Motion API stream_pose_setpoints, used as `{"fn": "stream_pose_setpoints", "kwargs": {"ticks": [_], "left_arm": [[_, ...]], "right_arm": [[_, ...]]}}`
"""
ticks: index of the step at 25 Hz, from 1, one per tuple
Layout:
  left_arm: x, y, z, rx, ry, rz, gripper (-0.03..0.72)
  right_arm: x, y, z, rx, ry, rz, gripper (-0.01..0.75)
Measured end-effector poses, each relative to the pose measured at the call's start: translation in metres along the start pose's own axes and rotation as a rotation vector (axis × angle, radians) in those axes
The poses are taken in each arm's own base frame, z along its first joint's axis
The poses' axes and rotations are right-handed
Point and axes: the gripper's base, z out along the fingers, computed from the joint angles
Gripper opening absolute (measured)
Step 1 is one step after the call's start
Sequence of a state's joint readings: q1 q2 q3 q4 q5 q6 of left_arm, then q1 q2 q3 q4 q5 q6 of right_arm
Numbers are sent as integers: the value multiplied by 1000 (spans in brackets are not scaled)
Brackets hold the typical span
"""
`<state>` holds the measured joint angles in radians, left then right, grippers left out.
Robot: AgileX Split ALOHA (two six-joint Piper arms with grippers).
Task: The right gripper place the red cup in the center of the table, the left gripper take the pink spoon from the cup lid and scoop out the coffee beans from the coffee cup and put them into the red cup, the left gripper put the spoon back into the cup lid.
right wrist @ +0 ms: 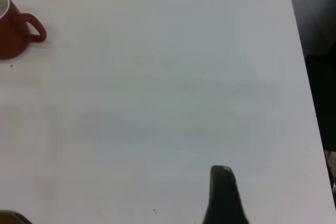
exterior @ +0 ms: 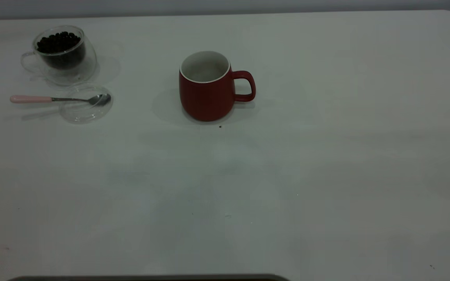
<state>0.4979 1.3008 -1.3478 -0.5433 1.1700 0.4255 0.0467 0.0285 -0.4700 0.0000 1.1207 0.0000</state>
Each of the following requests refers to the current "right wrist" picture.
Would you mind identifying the red ceramic mug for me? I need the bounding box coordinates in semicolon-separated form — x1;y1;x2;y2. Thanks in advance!
0;0;48;60

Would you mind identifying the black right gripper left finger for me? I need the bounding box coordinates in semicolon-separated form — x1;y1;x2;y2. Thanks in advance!
0;210;33;224

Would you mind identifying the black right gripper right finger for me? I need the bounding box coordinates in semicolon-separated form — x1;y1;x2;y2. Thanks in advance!
201;165;250;224

